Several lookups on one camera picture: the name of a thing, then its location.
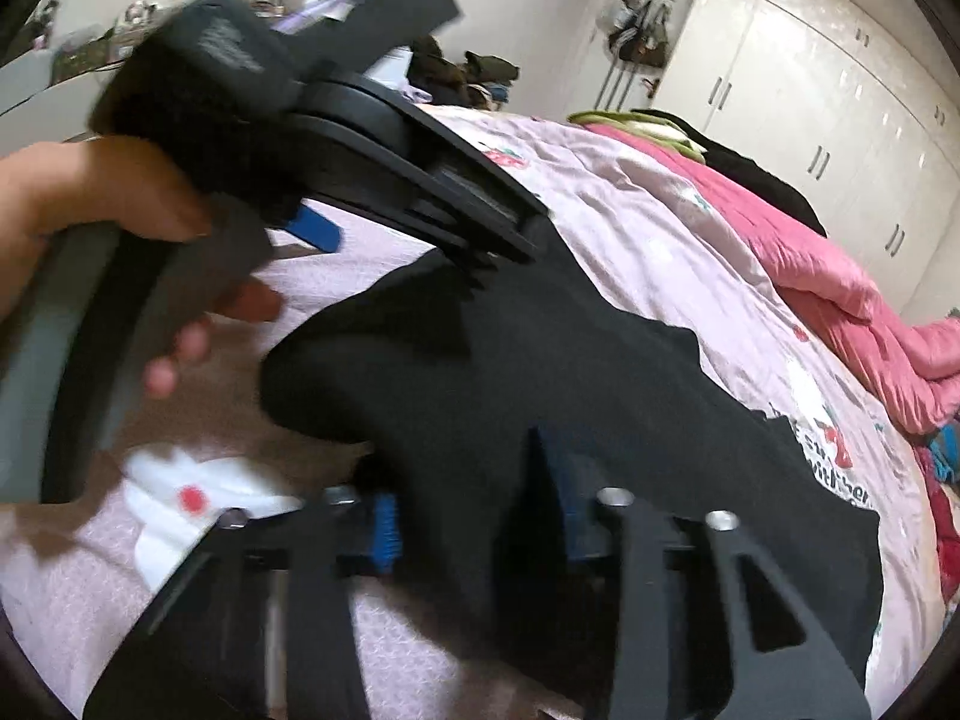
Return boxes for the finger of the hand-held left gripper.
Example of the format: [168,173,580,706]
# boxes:
[401,99,553,232]
[283,191,542,295]

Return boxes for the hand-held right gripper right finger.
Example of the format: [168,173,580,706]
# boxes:
[525,427,875,720]

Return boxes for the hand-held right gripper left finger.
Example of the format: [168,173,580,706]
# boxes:
[82,486,400,720]

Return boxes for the black sweater with orange print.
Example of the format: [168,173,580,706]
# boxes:
[259,216,887,720]

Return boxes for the pile of dark clothes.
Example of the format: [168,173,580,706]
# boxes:
[407,36,523,110]

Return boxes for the person's left hand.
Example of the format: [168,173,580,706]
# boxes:
[0,135,284,400]

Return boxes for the desk clutter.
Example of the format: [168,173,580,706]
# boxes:
[21,0,301,80]

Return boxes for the green cloth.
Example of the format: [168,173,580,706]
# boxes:
[567,110,707,164]

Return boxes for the hanging bags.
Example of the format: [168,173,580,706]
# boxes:
[602,0,674,70]

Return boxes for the pink strawberry printed bed sheet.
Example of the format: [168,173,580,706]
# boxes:
[0,101,955,720]

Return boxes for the black cloth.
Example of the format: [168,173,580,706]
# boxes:
[636,109,827,239]

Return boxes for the red blanket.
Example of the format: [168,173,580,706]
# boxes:
[926,469,960,586]

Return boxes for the striped pillow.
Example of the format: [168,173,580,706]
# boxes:
[913,424,960,482]

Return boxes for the pink quilt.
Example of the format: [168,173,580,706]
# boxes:
[589,122,960,437]

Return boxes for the white wardrobe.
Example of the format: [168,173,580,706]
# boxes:
[583,0,960,325]

